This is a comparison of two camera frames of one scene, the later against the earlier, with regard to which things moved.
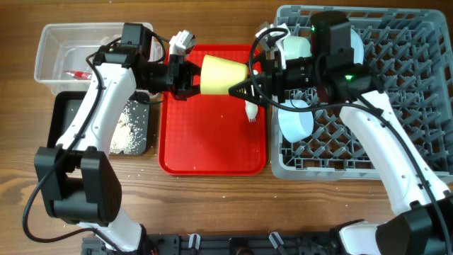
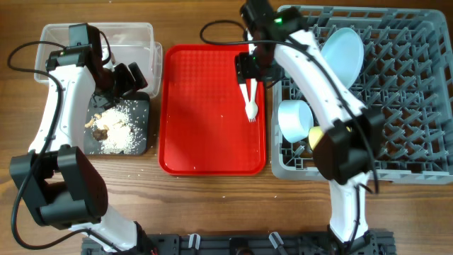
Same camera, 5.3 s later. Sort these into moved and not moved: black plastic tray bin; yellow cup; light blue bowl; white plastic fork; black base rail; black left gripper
Moved: yellow cup; black left gripper
Not moved: black base rail; light blue bowl; black plastic tray bin; white plastic fork
